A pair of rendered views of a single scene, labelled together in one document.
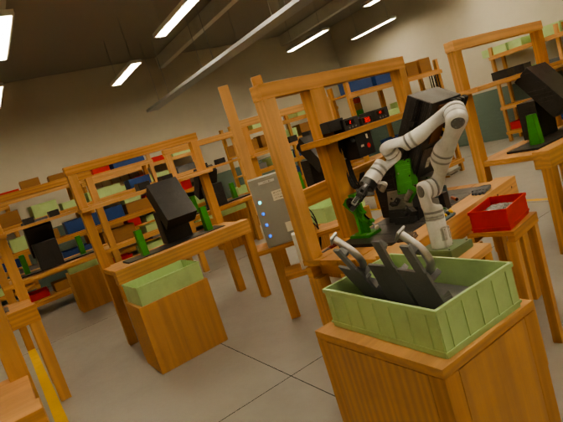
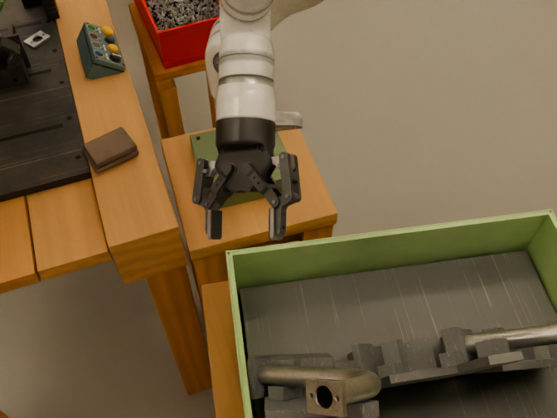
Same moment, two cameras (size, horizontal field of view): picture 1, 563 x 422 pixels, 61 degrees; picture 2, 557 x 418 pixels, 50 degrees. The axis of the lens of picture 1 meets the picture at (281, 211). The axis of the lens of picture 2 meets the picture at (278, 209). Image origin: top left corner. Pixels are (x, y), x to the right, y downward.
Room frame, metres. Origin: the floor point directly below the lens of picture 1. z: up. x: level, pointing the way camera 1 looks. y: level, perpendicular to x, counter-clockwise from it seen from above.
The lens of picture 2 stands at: (1.87, 0.07, 1.85)
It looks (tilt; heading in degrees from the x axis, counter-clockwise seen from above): 54 degrees down; 290
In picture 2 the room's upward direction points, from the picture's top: straight up
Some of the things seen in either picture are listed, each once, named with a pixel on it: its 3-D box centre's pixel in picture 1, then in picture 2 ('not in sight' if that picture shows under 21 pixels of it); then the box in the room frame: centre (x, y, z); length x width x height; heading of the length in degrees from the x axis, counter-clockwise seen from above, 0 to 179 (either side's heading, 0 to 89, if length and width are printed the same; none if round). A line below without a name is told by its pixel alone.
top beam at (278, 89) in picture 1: (338, 76); not in sight; (3.26, -0.63, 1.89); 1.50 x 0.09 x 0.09; 130
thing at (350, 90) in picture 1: (400, 130); not in sight; (8.79, -2.51, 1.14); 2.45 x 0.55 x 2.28; 121
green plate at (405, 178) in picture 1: (406, 175); not in sight; (2.94, -0.81, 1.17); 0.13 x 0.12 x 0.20; 130
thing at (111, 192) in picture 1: (85, 229); not in sight; (8.67, 3.48, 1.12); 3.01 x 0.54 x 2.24; 121
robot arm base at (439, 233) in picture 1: (437, 229); not in sight; (2.23, -0.69, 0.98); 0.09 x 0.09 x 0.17; 43
